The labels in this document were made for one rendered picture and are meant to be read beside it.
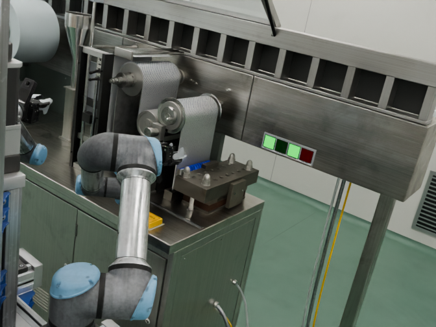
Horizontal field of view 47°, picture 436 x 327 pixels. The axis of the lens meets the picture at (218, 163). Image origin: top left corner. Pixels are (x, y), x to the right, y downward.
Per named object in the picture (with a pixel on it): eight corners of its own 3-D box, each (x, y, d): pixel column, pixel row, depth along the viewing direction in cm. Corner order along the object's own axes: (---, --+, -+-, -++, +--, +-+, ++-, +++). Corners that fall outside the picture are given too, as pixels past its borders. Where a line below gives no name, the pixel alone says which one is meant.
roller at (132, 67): (117, 91, 221) (121, 59, 216) (156, 87, 240) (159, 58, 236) (140, 100, 214) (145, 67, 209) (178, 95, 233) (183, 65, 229)
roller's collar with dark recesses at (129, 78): (114, 85, 213) (115, 71, 210) (124, 85, 217) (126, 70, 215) (124, 89, 209) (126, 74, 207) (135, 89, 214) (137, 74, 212)
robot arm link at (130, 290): (95, 323, 133) (112, 144, 158) (151, 325, 136) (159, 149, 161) (96, 314, 122) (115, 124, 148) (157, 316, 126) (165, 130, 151)
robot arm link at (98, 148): (71, 159, 141) (74, 202, 186) (111, 164, 143) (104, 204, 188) (76, 122, 144) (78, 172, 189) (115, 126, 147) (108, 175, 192)
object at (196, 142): (174, 172, 210) (181, 130, 203) (207, 161, 228) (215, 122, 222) (175, 172, 209) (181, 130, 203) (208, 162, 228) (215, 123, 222)
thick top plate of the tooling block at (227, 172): (173, 189, 206) (175, 175, 204) (228, 170, 238) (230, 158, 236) (204, 204, 198) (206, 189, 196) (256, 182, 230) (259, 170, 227)
